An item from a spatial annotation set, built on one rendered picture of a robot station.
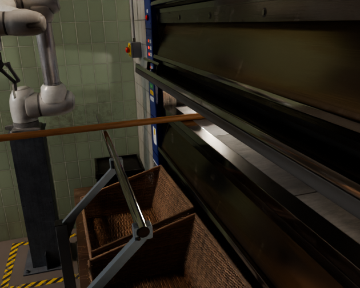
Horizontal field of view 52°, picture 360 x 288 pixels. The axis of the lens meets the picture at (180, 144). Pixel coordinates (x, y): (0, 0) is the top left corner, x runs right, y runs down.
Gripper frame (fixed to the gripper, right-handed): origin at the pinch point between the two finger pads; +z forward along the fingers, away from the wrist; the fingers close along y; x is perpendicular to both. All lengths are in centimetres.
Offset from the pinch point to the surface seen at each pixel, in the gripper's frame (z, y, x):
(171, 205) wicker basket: 57, -76, 22
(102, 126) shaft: 13, -44, 23
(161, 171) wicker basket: 48, -77, -3
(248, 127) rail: -9, -66, 120
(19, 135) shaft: 13.3, -9.3, 22.4
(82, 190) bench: 73, -33, -49
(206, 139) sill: 14, -83, 52
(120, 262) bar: 26, -39, 108
